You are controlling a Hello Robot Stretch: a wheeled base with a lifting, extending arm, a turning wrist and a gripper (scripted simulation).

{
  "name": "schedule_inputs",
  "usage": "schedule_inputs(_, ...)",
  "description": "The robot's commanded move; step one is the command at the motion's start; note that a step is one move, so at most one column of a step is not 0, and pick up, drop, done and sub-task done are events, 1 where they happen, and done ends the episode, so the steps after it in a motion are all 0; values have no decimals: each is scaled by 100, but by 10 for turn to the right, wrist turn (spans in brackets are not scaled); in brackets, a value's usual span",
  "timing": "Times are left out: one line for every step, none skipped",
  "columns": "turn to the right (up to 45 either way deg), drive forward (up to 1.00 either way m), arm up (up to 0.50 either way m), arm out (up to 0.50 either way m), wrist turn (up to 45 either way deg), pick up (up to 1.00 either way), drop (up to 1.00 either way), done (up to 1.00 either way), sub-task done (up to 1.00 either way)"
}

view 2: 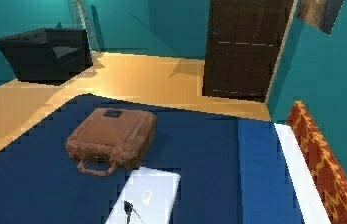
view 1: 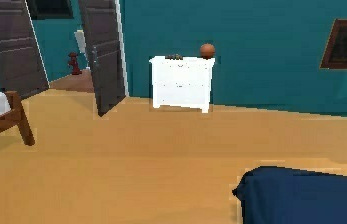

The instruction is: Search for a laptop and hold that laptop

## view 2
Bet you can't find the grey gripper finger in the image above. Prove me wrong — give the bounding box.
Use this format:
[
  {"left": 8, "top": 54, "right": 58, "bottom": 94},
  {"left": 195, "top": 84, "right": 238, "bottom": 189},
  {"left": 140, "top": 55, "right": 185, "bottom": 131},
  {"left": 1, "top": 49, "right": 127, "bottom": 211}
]
[
  {"left": 130, "top": 205, "right": 145, "bottom": 224},
  {"left": 123, "top": 200, "right": 134, "bottom": 224}
]

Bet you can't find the white laptop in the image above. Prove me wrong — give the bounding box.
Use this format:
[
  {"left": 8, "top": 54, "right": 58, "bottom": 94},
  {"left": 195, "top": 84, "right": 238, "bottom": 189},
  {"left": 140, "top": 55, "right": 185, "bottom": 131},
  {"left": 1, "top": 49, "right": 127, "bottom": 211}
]
[{"left": 104, "top": 166, "right": 182, "bottom": 224}]

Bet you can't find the brown hard carrying case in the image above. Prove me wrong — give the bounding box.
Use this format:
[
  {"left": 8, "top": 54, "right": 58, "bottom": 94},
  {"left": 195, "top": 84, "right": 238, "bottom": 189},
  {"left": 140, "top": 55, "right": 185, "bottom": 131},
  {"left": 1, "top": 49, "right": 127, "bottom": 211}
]
[{"left": 65, "top": 107, "right": 158, "bottom": 177}]

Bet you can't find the blue bed with orange headboard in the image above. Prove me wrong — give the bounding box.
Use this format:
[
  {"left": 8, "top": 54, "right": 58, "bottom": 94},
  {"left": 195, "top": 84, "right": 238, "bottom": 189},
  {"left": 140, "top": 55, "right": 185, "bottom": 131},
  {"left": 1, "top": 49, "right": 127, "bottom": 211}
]
[{"left": 0, "top": 93, "right": 347, "bottom": 224}]

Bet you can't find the white pillow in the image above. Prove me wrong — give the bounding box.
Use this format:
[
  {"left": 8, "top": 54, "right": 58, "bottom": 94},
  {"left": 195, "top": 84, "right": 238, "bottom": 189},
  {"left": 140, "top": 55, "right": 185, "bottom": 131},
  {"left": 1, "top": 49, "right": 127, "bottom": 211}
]
[{"left": 274, "top": 122, "right": 332, "bottom": 224}]

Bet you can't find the black armchair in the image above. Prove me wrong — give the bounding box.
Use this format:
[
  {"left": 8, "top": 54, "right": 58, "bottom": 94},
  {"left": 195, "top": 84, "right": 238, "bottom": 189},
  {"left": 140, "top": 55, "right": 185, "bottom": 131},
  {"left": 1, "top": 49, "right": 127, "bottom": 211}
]
[{"left": 0, "top": 27, "right": 94, "bottom": 84}]

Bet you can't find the grey ladder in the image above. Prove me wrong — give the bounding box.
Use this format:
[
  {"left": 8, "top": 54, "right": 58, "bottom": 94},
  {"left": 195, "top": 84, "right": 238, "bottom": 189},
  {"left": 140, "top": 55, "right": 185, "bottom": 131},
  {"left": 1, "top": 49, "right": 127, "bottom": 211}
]
[{"left": 72, "top": 0, "right": 101, "bottom": 53}]

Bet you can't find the dark brown wooden door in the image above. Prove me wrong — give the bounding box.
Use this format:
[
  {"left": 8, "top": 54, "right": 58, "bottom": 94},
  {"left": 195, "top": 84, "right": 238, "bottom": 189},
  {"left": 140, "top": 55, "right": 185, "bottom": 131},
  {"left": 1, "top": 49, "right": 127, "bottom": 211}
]
[{"left": 202, "top": 0, "right": 296, "bottom": 103}]

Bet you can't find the framed wall picture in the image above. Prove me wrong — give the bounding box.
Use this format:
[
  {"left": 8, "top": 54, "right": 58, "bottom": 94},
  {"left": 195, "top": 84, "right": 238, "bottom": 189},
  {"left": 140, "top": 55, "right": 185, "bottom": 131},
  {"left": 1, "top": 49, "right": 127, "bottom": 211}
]
[{"left": 295, "top": 0, "right": 345, "bottom": 36}]

